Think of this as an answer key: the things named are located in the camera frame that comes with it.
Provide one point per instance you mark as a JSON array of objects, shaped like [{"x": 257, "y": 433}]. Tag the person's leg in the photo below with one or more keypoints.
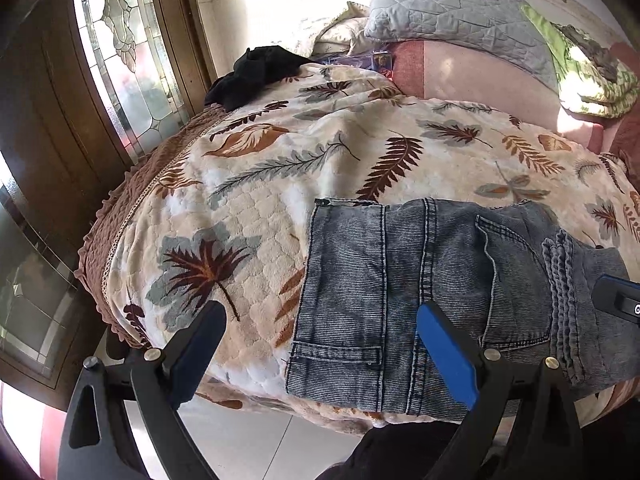
[{"x": 390, "y": 455}]

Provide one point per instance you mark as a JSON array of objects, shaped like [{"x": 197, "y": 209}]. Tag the cream quilt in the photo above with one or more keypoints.
[{"x": 340, "y": 30}]

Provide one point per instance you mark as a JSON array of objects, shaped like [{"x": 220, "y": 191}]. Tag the pink bolster cushion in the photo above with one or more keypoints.
[{"x": 475, "y": 75}]

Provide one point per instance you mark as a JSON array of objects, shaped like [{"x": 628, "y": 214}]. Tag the purple packet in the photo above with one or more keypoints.
[{"x": 380, "y": 62}]

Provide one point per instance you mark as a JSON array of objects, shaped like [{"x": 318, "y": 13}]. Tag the glass-paned wooden door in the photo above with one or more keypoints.
[{"x": 30, "y": 285}]

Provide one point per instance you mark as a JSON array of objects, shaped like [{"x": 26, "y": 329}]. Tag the leaf print blanket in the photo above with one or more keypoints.
[{"x": 240, "y": 220}]

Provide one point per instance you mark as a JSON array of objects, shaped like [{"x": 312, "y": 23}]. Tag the wooden door with stained glass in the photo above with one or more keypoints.
[{"x": 50, "y": 110}]

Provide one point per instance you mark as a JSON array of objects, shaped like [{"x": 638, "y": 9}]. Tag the brown ruffled bedspread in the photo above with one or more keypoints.
[{"x": 145, "y": 185}]

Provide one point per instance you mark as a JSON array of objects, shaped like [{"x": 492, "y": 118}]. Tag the grey denim pants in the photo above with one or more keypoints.
[{"x": 360, "y": 285}]

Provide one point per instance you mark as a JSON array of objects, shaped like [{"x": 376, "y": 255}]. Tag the black cloth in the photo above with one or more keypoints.
[{"x": 255, "y": 75}]

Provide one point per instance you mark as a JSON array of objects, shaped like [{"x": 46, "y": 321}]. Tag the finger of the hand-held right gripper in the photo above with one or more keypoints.
[{"x": 620, "y": 300}]

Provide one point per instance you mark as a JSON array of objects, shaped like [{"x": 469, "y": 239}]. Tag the grey quilted pillow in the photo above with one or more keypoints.
[{"x": 450, "y": 15}]

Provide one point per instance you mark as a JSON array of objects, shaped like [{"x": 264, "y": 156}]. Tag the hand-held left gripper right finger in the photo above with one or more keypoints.
[{"x": 447, "y": 355}]

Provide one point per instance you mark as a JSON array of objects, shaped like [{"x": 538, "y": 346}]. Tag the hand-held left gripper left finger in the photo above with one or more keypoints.
[{"x": 200, "y": 350}]

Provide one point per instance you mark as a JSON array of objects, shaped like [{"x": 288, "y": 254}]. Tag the pink sofa backrest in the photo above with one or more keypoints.
[{"x": 630, "y": 140}]

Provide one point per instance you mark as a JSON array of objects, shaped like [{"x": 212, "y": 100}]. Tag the green patterned cloth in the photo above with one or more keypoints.
[{"x": 590, "y": 85}]

